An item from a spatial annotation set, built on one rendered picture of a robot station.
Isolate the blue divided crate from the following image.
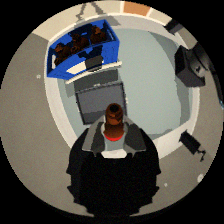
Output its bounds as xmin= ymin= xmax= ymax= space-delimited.
xmin=46 ymin=19 xmax=120 ymax=80

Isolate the brown bottle with red label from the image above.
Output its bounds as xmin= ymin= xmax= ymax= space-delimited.
xmin=103 ymin=103 xmax=125 ymax=141

